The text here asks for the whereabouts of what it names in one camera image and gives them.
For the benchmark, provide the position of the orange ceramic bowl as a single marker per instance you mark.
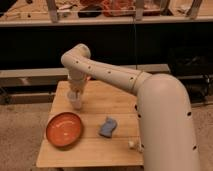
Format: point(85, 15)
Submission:
point(64, 129)

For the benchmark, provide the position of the wooden shelf with clutter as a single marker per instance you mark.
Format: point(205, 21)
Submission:
point(89, 12)

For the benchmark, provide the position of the blue crumpled cloth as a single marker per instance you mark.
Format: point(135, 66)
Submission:
point(108, 127)

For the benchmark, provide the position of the black bag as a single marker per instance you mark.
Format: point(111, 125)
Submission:
point(188, 61)

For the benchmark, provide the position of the red cloth on shelf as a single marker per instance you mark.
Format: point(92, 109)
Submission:
point(116, 8)

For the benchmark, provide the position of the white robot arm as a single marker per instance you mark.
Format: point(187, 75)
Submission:
point(166, 126)

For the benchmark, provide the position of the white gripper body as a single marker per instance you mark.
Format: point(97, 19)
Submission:
point(75, 93)

